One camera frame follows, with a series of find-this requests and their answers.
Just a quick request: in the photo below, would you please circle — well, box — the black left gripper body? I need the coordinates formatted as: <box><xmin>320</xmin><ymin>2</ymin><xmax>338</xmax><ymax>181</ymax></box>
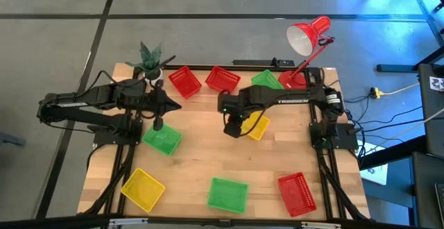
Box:
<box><xmin>151</xmin><ymin>78</ymin><xmax>168</xmax><ymax>132</ymax></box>

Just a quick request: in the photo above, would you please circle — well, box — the red plastic basket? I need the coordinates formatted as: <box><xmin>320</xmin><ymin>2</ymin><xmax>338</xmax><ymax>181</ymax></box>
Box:
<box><xmin>168</xmin><ymin>65</ymin><xmax>203</xmax><ymax>100</ymax></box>
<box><xmin>277</xmin><ymin>171</ymin><xmax>317</xmax><ymax>218</ymax></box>
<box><xmin>204</xmin><ymin>65</ymin><xmax>242</xmax><ymax>94</ymax></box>

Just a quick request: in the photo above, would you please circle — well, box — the green artificial plant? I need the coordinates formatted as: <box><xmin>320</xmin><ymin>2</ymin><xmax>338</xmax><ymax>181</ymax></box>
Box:
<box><xmin>124</xmin><ymin>40</ymin><xmax>163</xmax><ymax>76</ymax></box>

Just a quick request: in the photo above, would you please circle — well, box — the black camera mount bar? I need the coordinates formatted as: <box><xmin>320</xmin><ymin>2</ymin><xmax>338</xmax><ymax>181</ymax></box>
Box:
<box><xmin>232</xmin><ymin>59</ymin><xmax>296</xmax><ymax>68</ymax></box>

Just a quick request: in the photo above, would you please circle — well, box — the long white cable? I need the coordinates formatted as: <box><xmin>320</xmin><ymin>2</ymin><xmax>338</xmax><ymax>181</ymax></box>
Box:
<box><xmin>366</xmin><ymin>108</ymin><xmax>444</xmax><ymax>155</ymax></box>

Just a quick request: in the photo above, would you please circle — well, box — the black floor stand beam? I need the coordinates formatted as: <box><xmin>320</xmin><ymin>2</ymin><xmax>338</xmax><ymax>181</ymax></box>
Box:
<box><xmin>377</xmin><ymin>44</ymin><xmax>444</xmax><ymax>73</ymax></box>

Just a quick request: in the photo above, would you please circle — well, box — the black cable bundle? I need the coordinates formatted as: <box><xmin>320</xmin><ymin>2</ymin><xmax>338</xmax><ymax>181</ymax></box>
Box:
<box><xmin>343</xmin><ymin>95</ymin><xmax>426</xmax><ymax>159</ymax></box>

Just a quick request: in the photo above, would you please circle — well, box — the grey floor object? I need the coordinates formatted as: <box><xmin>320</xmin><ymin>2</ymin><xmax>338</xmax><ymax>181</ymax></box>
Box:
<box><xmin>0</xmin><ymin>131</ymin><xmax>27</xmax><ymax>147</ymax></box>

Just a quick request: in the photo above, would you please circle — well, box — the black diagonal beam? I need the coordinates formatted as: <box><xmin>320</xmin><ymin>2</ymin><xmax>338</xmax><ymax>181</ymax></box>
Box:
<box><xmin>358</xmin><ymin>134</ymin><xmax>427</xmax><ymax>170</ymax></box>

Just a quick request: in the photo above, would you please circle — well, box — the white paper sheet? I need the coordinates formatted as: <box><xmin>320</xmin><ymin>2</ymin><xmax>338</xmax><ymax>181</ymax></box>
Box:
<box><xmin>359</xmin><ymin>142</ymin><xmax>389</xmax><ymax>187</ymax></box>

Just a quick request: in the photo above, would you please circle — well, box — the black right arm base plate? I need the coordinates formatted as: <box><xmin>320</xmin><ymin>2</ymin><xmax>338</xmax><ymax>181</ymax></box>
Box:
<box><xmin>309</xmin><ymin>122</ymin><xmax>359</xmax><ymax>151</ymax></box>

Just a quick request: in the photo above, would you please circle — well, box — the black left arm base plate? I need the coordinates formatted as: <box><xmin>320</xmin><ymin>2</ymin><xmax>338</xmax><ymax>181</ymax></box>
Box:
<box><xmin>92</xmin><ymin>117</ymin><xmax>144</xmax><ymax>146</ymax></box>

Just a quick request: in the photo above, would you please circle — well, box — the black aluminium table frame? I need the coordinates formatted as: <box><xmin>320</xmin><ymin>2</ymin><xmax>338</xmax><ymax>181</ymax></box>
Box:
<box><xmin>83</xmin><ymin>63</ymin><xmax>370</xmax><ymax>222</ymax></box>

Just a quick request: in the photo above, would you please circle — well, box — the black overhead crossbar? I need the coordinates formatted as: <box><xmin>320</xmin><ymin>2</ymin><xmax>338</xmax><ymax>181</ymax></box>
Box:
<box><xmin>0</xmin><ymin>214</ymin><xmax>444</xmax><ymax>229</ymax></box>

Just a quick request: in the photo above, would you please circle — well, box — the pale yellow power cable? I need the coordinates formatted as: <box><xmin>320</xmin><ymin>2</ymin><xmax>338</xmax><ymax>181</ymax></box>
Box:
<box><xmin>379</xmin><ymin>82</ymin><xmax>420</xmax><ymax>96</ymax></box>

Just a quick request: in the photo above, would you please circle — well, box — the red desk lamp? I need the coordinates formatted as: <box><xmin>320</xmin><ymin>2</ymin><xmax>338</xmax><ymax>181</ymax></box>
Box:
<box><xmin>277</xmin><ymin>15</ymin><xmax>336</xmax><ymax>90</ymax></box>

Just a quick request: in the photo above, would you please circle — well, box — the black cabinet with tag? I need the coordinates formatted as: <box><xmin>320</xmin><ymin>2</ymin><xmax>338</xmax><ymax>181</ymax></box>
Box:
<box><xmin>417</xmin><ymin>63</ymin><xmax>444</xmax><ymax>159</ymax></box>

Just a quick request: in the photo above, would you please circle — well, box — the white plant pot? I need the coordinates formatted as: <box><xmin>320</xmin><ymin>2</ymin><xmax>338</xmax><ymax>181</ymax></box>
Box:
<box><xmin>143</xmin><ymin>68</ymin><xmax>164</xmax><ymax>83</ymax></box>

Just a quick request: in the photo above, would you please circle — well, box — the green plastic basket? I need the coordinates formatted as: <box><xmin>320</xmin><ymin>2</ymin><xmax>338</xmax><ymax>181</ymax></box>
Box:
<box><xmin>250</xmin><ymin>69</ymin><xmax>285</xmax><ymax>90</ymax></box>
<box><xmin>207</xmin><ymin>177</ymin><xmax>250</xmax><ymax>214</ymax></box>
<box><xmin>142</xmin><ymin>123</ymin><xmax>183</xmax><ymax>157</ymax></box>

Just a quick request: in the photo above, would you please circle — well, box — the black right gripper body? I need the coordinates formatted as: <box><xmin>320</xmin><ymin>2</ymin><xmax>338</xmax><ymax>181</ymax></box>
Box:
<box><xmin>223</xmin><ymin>113</ymin><xmax>244</xmax><ymax>139</ymax></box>

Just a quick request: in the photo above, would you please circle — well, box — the yellow plastic basket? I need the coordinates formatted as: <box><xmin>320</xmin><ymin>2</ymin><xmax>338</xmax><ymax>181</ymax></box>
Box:
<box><xmin>240</xmin><ymin>110</ymin><xmax>271</xmax><ymax>142</ymax></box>
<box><xmin>120</xmin><ymin>167</ymin><xmax>166</xmax><ymax>213</ymax></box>

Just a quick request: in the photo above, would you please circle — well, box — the white fiducial marker tag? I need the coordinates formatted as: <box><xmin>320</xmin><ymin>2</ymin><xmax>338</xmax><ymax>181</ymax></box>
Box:
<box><xmin>429</xmin><ymin>76</ymin><xmax>444</xmax><ymax>92</ymax></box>

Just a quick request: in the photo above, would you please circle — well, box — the silver metal bracket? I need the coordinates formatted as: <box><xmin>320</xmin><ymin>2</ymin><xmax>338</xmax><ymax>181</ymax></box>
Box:
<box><xmin>108</xmin><ymin>217</ymin><xmax>149</xmax><ymax>227</ymax></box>
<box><xmin>300</xmin><ymin>221</ymin><xmax>343</xmax><ymax>229</ymax></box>

